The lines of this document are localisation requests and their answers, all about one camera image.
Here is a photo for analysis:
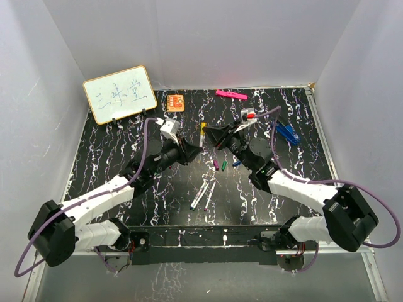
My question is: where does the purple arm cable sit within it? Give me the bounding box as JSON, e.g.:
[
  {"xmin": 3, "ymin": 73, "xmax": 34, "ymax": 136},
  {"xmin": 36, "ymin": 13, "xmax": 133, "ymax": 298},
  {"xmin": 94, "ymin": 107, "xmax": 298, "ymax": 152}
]
[
  {"xmin": 14, "ymin": 117, "xmax": 166, "ymax": 278},
  {"xmin": 251, "ymin": 106, "xmax": 398, "ymax": 273}
]

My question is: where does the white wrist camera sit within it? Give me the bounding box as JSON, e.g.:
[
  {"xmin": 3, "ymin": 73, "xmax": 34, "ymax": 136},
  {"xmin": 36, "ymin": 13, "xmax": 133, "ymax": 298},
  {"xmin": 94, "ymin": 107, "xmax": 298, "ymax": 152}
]
[
  {"xmin": 156, "ymin": 118, "xmax": 180, "ymax": 145},
  {"xmin": 236, "ymin": 108, "xmax": 258, "ymax": 132}
]

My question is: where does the white green marker pen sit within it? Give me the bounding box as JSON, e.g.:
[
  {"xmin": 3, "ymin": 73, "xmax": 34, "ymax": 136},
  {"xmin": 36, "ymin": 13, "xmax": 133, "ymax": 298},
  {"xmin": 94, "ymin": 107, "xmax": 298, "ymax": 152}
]
[{"xmin": 192, "ymin": 183, "xmax": 209, "ymax": 211}]

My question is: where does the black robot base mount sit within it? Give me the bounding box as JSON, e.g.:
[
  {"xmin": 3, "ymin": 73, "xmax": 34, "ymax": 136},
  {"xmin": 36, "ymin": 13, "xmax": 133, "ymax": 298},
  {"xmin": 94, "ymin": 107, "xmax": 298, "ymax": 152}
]
[{"xmin": 120, "ymin": 225, "xmax": 317, "ymax": 270}]

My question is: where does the white magenta marker pen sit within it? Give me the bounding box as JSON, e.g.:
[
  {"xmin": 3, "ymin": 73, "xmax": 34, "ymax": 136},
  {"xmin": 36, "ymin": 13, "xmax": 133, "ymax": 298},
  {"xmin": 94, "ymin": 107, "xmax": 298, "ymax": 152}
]
[{"xmin": 204, "ymin": 181, "xmax": 217, "ymax": 212}]

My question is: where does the white blue marker pen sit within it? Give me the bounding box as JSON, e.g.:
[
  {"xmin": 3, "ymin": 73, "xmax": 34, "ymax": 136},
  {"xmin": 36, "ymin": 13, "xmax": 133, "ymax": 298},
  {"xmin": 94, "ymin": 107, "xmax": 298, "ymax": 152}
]
[{"xmin": 190, "ymin": 181, "xmax": 207, "ymax": 210}]

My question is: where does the white yellow marker pen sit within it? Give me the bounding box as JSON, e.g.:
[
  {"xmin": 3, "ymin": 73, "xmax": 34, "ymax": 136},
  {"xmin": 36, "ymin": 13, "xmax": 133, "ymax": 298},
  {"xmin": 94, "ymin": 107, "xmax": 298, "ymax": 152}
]
[{"xmin": 199, "ymin": 126, "xmax": 205, "ymax": 147}]

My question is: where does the yellow framed whiteboard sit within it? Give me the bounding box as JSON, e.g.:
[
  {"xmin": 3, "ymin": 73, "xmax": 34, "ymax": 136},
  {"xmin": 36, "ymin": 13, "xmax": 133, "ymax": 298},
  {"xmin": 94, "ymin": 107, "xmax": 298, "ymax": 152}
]
[{"xmin": 82, "ymin": 65, "xmax": 157, "ymax": 125}]

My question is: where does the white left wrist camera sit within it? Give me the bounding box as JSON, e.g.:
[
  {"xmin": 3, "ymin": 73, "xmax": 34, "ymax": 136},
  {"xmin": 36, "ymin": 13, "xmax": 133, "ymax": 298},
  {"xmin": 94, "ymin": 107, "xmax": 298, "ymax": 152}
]
[{"xmin": 156, "ymin": 118, "xmax": 180, "ymax": 145}]

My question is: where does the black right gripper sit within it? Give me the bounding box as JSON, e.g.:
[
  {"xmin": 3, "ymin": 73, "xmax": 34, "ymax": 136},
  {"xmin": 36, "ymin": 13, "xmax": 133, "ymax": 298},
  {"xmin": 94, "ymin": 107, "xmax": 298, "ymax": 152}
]
[{"xmin": 203, "ymin": 121, "xmax": 254, "ymax": 171}]

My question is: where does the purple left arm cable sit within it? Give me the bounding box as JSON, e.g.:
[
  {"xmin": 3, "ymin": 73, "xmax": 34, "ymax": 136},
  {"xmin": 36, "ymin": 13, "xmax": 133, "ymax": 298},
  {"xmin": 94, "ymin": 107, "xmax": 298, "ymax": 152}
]
[{"xmin": 14, "ymin": 117, "xmax": 166, "ymax": 278}]

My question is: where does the magenta pen cap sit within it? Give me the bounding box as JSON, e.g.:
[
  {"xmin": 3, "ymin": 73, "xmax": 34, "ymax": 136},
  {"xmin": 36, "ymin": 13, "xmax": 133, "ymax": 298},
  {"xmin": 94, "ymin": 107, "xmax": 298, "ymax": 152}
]
[{"xmin": 213, "ymin": 159, "xmax": 219, "ymax": 171}]

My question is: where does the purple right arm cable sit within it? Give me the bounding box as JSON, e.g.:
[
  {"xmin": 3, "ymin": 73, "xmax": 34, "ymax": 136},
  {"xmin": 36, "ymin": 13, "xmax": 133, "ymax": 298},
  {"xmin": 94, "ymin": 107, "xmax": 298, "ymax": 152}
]
[{"xmin": 251, "ymin": 106, "xmax": 398, "ymax": 273}]

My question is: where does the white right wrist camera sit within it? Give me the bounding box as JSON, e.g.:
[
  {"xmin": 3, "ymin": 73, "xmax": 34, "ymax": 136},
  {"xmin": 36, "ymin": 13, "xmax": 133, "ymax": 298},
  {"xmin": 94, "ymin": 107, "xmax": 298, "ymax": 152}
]
[{"xmin": 236, "ymin": 108, "xmax": 258, "ymax": 132}]

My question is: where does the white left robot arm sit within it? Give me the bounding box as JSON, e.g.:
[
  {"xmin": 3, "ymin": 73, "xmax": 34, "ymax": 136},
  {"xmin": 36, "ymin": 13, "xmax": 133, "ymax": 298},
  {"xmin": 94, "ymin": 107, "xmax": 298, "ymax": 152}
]
[{"xmin": 28, "ymin": 138, "xmax": 202, "ymax": 267}]

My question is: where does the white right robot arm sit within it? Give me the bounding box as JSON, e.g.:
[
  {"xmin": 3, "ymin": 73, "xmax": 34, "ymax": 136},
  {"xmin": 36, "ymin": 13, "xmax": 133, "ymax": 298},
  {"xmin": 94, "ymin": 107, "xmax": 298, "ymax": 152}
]
[{"xmin": 203, "ymin": 123, "xmax": 378, "ymax": 252}]

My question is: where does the blue stapler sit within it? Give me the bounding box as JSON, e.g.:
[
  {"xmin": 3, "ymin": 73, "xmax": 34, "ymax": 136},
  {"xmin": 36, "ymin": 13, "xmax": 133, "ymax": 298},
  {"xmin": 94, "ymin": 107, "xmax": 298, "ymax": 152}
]
[{"xmin": 273, "ymin": 116, "xmax": 300, "ymax": 145}]

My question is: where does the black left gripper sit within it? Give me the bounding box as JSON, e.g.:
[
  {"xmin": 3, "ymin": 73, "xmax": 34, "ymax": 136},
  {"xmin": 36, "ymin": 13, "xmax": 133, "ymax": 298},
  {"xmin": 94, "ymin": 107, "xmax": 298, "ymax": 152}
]
[{"xmin": 150, "ymin": 134, "xmax": 202, "ymax": 177}]

